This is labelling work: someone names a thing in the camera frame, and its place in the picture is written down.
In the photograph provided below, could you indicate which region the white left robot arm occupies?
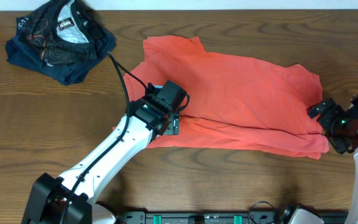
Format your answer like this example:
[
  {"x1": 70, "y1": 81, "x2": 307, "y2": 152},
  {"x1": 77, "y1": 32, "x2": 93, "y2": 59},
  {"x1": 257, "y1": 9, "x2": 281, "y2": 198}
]
[{"x1": 22, "y1": 96, "x2": 181, "y2": 223}]

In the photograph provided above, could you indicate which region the orange red t-shirt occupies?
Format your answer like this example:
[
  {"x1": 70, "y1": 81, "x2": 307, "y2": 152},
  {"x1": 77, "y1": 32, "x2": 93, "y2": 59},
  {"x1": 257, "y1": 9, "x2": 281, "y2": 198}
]
[{"x1": 124, "y1": 35, "x2": 329, "y2": 159}]

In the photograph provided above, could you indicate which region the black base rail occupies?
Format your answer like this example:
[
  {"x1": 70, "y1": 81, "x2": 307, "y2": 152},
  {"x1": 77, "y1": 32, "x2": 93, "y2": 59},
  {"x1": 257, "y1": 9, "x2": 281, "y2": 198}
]
[{"x1": 113, "y1": 210, "x2": 347, "y2": 224}]

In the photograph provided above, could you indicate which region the dark navy folded shirt pile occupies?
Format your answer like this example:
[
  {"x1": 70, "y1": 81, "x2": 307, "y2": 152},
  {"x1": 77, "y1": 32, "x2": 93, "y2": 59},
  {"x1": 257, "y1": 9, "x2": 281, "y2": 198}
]
[{"x1": 6, "y1": 0, "x2": 116, "y2": 85}]

